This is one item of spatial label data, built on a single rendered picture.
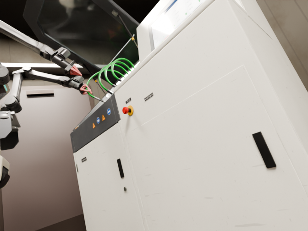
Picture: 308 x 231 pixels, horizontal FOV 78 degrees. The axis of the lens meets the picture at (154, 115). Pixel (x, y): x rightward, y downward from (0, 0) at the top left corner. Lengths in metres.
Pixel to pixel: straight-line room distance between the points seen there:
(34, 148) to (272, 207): 2.79
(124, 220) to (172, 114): 0.66
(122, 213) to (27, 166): 2.02
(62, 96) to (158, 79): 2.59
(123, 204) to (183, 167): 0.48
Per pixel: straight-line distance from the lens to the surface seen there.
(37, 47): 1.48
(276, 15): 2.50
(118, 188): 1.14
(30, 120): 3.15
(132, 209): 1.08
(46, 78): 1.88
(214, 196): 0.73
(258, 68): 0.63
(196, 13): 0.79
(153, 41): 1.34
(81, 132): 1.48
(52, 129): 3.09
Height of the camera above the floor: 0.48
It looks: 16 degrees up
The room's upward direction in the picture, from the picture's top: 17 degrees counter-clockwise
